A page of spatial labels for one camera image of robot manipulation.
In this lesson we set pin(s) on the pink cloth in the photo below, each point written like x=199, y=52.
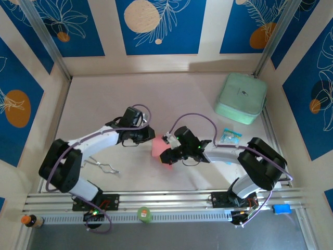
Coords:
x=158, y=147

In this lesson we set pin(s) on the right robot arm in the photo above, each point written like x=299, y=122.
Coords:
x=262, y=164

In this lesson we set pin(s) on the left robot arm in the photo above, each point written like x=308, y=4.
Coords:
x=62, y=166

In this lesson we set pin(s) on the colourful candy packet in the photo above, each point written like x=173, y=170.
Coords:
x=230, y=136

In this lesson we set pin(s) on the light blue packet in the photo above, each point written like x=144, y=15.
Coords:
x=229, y=163

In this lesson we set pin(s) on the mint green zip pouch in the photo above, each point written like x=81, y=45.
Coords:
x=242, y=99

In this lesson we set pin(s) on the black controller board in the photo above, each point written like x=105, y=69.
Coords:
x=93, y=212
x=242, y=216

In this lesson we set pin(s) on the blue box device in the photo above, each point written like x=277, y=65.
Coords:
x=281, y=209

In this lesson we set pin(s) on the brown bottle orange cap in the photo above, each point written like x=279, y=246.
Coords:
x=32, y=221

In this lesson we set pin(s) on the aluminium mounting rail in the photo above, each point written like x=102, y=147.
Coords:
x=169, y=199

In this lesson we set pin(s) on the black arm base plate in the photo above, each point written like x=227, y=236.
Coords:
x=218, y=199
x=113, y=201

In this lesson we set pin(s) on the aluminium side rail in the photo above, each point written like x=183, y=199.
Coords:
x=268, y=125

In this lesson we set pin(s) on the aluminium frame post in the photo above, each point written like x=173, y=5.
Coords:
x=275, y=39
x=46, y=39

